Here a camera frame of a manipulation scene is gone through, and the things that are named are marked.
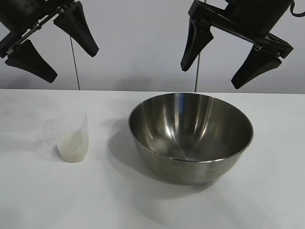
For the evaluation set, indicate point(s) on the stainless steel mixing bowl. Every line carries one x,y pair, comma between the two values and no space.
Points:
190,143

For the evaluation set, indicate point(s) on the clear plastic measuring cup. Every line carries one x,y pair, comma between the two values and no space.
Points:
69,133

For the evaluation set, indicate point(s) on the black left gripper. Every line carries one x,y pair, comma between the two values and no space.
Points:
19,14

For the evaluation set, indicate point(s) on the white rice grains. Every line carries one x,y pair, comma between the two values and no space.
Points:
71,148

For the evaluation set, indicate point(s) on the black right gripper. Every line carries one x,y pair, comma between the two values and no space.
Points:
252,16

